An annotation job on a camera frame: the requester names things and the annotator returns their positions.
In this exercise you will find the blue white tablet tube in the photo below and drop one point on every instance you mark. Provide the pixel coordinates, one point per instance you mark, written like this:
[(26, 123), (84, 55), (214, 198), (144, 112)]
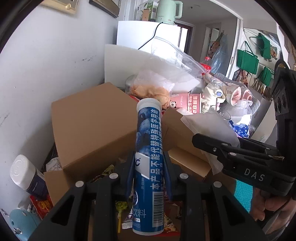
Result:
[(148, 148)]

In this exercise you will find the blue tissue pack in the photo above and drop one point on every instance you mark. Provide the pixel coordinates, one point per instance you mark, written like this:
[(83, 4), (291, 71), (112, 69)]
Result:
[(240, 130)]

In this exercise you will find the black white patterned bag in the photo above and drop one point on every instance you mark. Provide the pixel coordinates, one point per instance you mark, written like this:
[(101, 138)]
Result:
[(53, 160)]

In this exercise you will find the white fridge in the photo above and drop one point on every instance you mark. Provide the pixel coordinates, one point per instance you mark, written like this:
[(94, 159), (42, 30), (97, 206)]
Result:
[(148, 32)]

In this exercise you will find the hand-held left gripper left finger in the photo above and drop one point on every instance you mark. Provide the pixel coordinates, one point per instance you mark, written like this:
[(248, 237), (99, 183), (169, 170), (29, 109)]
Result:
[(130, 176)]

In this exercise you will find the gold framed wall panel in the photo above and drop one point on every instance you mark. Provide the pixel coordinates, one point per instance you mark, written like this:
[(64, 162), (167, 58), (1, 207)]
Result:
[(60, 5)]

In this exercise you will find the large green tote bag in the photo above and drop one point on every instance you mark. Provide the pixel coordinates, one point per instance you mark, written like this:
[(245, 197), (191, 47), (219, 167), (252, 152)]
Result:
[(247, 60)]

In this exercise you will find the cartoon print snack packet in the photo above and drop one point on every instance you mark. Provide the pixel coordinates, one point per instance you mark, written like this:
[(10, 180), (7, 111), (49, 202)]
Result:
[(172, 224)]

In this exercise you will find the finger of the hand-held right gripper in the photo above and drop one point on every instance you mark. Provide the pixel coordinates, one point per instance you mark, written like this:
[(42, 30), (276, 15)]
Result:
[(208, 143), (256, 145)]

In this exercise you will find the translucent white plastic bag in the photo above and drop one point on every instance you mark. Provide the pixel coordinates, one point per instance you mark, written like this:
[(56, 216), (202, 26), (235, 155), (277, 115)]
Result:
[(208, 125)]

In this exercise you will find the clear bag of orange crackers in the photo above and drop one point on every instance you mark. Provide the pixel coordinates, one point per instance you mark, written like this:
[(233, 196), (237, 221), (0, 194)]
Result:
[(150, 90)]

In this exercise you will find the clear plastic bag with snacks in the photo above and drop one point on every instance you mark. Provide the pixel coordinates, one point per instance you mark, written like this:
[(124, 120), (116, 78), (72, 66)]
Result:
[(124, 62)]

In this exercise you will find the person's right hand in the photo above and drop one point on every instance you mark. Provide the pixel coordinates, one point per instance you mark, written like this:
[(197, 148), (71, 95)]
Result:
[(261, 204)]

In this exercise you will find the clear zip bag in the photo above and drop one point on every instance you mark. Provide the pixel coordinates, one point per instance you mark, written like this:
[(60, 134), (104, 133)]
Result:
[(178, 55)]

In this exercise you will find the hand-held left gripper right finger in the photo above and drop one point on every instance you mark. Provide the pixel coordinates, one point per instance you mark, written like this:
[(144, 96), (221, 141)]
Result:
[(168, 178)]

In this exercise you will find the light blue round device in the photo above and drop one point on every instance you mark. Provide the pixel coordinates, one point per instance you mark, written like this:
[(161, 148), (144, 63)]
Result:
[(23, 226)]

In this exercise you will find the framed wall picture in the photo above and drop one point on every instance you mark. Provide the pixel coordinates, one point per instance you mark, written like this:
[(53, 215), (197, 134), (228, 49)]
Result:
[(106, 7)]

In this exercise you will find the light green kettle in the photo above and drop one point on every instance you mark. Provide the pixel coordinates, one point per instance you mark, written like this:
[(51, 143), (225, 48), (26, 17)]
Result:
[(167, 10)]

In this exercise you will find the pink paper cup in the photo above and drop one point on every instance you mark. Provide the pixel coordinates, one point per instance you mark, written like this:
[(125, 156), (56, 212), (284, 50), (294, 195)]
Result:
[(187, 104)]

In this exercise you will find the dark bottle with white lid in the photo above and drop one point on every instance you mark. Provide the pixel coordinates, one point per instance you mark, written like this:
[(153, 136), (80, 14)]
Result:
[(25, 173)]

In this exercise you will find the cola bottle with red cap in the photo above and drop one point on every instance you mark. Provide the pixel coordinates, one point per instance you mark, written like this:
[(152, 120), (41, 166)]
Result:
[(206, 66)]

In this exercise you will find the red white snack wrapper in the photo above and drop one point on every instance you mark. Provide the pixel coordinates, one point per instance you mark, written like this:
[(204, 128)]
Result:
[(41, 206)]

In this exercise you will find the brown cardboard box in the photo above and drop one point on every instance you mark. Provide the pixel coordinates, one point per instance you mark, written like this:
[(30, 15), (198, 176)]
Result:
[(92, 125)]

